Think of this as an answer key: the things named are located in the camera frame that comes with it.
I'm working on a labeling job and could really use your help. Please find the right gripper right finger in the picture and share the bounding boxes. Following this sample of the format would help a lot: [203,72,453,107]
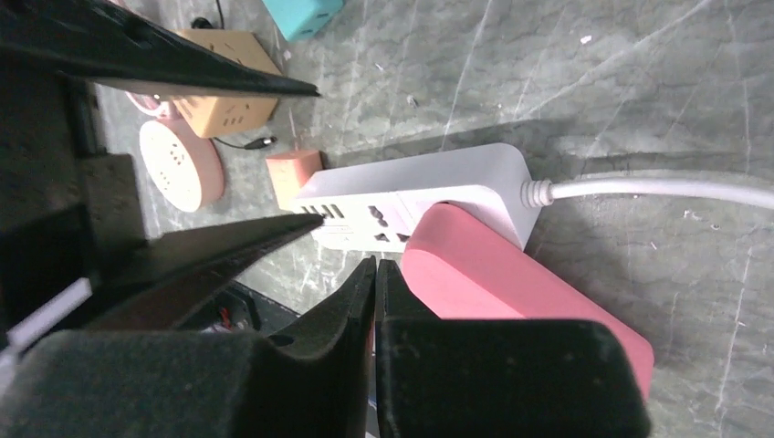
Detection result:
[375,260,652,437]

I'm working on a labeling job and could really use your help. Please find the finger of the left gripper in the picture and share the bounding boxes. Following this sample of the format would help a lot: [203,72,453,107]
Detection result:
[86,214,322,330]
[1,1,319,98]

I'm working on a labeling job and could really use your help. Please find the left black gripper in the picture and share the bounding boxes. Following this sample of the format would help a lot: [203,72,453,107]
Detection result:
[1,60,149,339]

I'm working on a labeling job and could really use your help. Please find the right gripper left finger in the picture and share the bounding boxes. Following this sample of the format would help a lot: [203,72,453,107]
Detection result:
[1,257,377,437]

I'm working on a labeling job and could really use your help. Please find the round pink power socket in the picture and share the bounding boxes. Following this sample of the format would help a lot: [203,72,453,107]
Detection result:
[139,119,225,213]

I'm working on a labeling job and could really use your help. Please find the pink triangular power strip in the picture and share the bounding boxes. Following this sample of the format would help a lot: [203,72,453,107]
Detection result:
[401,203,654,398]

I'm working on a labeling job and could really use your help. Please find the white power strip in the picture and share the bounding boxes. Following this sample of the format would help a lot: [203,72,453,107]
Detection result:
[289,143,552,253]

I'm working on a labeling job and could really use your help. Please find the white power strip cable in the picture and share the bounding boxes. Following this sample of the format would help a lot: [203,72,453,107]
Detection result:
[547,177,774,212]

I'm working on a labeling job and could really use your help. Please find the salmon cube plug adapter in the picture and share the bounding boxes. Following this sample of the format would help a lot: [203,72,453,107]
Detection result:
[266,150,323,211]

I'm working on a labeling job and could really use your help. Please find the tan cube socket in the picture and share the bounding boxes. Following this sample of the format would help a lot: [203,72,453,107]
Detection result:
[169,28,284,140]

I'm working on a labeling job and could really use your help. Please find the teal cube adapter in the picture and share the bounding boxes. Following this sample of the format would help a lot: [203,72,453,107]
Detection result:
[263,0,344,42]

